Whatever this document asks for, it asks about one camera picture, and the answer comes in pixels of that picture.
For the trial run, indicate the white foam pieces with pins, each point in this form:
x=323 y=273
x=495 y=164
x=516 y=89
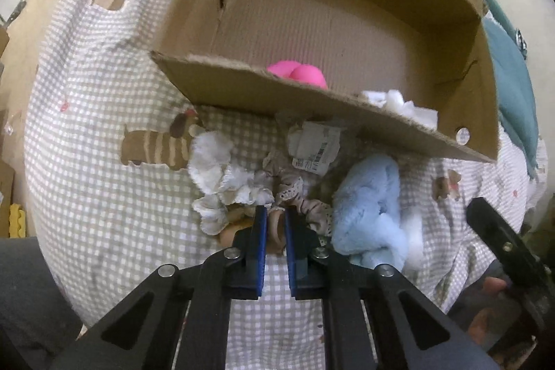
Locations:
x=401 y=103

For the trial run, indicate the yellow foam block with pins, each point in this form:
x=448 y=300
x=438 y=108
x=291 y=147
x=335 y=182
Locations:
x=17 y=220

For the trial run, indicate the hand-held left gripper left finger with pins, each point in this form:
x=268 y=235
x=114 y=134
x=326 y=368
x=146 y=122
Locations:
x=260 y=248

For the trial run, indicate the checked bed sheet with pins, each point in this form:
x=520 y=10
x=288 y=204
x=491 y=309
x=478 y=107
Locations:
x=108 y=162

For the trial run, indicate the white paper tag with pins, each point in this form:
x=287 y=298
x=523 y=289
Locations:
x=315 y=146

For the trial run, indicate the person's right hand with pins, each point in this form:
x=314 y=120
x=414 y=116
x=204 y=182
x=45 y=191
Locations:
x=494 y=286

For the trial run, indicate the pink plush toy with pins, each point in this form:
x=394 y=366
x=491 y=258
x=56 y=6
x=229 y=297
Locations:
x=299 y=73

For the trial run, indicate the cardboard box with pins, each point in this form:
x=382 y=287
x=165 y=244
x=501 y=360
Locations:
x=329 y=19

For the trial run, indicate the light blue fluffy plush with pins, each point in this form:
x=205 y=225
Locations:
x=370 y=209

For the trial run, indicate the teal blanket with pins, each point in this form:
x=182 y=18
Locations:
x=511 y=88

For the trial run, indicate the beige lace scrunchie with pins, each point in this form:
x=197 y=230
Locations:
x=295 y=192

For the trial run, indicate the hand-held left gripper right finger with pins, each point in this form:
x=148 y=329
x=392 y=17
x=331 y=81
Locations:
x=291 y=248

